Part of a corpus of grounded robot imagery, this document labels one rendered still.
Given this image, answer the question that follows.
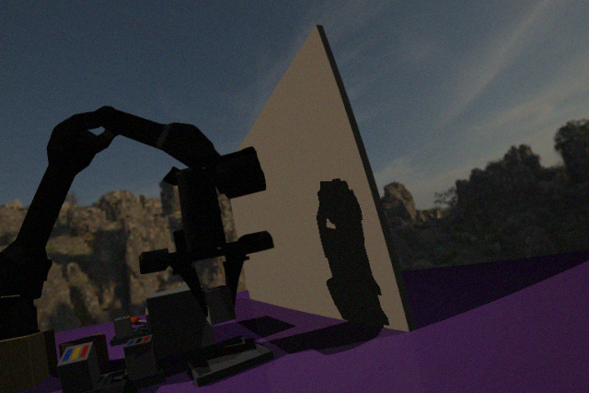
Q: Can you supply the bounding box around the orange-handled screwdriver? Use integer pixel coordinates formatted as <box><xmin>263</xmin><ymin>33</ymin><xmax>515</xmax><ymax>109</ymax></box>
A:
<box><xmin>131</xmin><ymin>317</ymin><xmax>146</xmax><ymax>325</ymax></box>

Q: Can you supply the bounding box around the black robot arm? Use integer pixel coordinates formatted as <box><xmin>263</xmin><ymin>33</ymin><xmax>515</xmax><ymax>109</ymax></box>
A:
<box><xmin>0</xmin><ymin>106</ymin><xmax>266</xmax><ymax>341</ymax></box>

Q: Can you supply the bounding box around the tan flat panel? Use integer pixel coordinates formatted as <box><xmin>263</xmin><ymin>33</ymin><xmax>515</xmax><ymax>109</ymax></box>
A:
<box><xmin>230</xmin><ymin>25</ymin><xmax>416</xmax><ymax>332</ymax></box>

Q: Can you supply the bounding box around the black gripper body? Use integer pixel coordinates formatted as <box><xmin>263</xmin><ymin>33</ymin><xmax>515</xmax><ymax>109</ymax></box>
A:
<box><xmin>138</xmin><ymin>201</ymin><xmax>274</xmax><ymax>274</ymax></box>

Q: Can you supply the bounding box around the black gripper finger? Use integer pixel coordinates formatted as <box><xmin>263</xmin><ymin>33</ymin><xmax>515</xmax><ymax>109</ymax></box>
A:
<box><xmin>172</xmin><ymin>268</ymin><xmax>208</xmax><ymax>317</ymax></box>
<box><xmin>223</xmin><ymin>257</ymin><xmax>249</xmax><ymax>308</ymax></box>

